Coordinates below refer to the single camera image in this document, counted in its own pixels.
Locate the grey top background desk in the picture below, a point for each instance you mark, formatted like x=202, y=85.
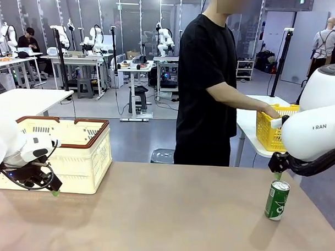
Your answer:
x=167, y=59

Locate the white empty table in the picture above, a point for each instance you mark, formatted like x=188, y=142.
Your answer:
x=25, y=98

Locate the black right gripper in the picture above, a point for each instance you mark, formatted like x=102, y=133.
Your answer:
x=277, y=162

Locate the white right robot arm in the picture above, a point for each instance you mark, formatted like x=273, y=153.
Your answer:
x=307, y=136

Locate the person's right forearm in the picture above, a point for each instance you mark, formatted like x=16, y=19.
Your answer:
x=234, y=99

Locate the mannequin with grey apron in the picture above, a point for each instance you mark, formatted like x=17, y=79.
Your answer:
x=325, y=43

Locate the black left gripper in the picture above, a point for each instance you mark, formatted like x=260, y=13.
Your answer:
x=31, y=173

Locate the green drink can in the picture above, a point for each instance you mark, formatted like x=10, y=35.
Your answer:
x=276, y=203

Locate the yellow plastic basket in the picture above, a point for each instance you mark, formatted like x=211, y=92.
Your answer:
x=266, y=131

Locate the person's right hand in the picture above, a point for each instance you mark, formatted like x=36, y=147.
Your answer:
x=270, y=111

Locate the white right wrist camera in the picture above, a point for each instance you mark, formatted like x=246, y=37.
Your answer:
x=276, y=123

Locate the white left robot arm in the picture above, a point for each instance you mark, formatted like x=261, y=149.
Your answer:
x=4, y=142

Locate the white background desk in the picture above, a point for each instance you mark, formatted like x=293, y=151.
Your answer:
x=12, y=63
x=135, y=72
x=76, y=60

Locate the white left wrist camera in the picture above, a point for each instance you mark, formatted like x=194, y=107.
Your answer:
x=37, y=147

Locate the black stand with white top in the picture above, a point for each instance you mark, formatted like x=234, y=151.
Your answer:
x=282, y=58

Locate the background person in black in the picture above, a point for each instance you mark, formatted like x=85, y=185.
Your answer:
x=30, y=43

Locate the white side table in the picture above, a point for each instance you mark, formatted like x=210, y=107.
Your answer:
x=247, y=117

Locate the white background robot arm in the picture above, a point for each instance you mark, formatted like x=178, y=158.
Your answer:
x=11, y=37
x=163, y=37
x=94, y=37
x=63, y=36

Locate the black stool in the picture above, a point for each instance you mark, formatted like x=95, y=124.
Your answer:
x=138, y=98

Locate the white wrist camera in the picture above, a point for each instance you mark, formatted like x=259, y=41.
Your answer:
x=37, y=147
x=276, y=123

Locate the white shoe rack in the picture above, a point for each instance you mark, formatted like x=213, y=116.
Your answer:
x=245, y=69

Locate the cream basket with brown rim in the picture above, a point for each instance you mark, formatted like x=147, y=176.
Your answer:
x=80, y=166

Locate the grey step stool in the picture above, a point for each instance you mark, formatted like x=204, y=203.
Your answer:
x=85, y=88

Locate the black tripod stand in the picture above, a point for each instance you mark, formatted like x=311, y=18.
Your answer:
x=61, y=61

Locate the person in black t-shirt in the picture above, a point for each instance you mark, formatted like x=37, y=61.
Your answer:
x=202, y=77

